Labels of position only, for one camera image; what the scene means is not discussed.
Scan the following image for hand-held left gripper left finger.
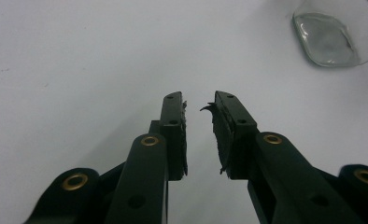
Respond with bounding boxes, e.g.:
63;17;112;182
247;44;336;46
104;91;189;224

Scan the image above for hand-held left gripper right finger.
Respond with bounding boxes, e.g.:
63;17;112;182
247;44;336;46
199;90;365;224

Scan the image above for clear glass container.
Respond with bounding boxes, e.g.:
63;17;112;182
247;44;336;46
291;0;368;68

